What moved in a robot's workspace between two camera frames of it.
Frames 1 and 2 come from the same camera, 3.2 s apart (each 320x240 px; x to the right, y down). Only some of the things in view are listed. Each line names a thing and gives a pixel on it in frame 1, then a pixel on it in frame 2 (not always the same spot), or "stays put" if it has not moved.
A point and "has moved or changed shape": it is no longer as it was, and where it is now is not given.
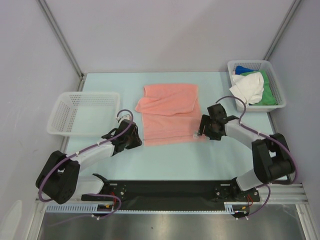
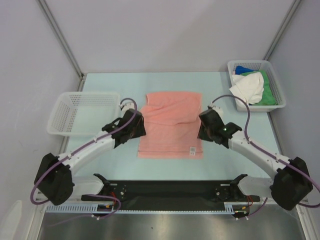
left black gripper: [137, 142] to [140, 131]
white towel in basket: [249, 86] stays put
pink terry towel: [170, 114] has moved or changed shape
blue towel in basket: [239, 70] stays put
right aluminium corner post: [285, 25] stays put
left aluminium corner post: [52, 19] stays put
